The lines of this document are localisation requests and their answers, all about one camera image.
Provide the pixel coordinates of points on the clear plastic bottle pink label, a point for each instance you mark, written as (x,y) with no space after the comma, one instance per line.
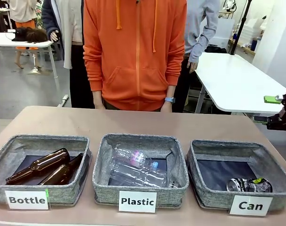
(138,156)

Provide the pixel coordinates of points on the clear crushed plastic bottle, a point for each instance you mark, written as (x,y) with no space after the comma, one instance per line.
(138,176)

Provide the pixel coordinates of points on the brown glass bottle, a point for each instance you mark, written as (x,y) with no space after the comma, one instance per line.
(60,173)
(39,166)

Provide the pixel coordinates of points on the person right forearm orange sleeve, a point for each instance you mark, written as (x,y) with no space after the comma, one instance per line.
(93,68)

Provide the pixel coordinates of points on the person left forearm orange sleeve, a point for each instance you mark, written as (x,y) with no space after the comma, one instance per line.
(176,63)

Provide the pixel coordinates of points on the white Can label sign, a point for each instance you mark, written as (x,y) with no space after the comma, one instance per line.
(250,206)

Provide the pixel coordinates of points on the grey fabric basket can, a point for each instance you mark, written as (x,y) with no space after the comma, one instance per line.
(213,200)

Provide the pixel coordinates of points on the grey fabric basket plastic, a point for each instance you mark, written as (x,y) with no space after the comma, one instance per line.
(138,193)

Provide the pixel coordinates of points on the grey fabric basket bottle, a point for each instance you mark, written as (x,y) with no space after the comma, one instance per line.
(63,190)

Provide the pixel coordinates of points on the grey bystander left hand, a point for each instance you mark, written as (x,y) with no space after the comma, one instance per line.
(193,67)

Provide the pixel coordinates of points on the person left hand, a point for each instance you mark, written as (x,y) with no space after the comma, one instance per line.
(167,106)

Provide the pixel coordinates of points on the person right hand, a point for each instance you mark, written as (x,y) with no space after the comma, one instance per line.
(98,100)

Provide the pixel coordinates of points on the navy bystander right hand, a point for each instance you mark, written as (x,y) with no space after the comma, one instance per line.
(54,35)

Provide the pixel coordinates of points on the large white background table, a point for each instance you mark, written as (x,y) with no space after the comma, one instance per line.
(234,80)

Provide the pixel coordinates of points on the dark blue flask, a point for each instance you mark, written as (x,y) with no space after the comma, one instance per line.
(254,45)

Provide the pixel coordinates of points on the black bag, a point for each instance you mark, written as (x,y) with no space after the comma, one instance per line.
(214,49)

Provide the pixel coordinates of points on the stack of white storage boxes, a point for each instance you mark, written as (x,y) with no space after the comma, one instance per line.
(252,30)

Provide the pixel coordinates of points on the black tripod stand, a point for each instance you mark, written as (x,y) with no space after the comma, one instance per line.
(240,26)

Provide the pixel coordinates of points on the blue wrist watch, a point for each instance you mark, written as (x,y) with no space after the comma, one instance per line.
(170,99)

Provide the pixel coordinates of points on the bystander in grey long sleeve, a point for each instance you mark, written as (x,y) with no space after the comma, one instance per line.
(199,28)

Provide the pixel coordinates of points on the person in orange hoodie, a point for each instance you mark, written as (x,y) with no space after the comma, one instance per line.
(133,58)

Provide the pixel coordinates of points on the white Plastic label sign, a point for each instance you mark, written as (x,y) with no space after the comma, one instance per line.
(137,201)

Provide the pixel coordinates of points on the person in beige coat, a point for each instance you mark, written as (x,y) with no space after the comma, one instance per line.
(70,35)

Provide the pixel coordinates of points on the black furry object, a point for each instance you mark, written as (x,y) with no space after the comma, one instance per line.
(30,35)

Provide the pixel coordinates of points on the white Bottle label sign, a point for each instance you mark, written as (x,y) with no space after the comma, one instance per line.
(26,200)

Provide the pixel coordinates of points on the distant person orange shorts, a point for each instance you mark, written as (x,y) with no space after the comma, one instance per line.
(25,14)

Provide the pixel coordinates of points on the small white background table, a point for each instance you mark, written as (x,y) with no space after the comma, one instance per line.
(6,40)

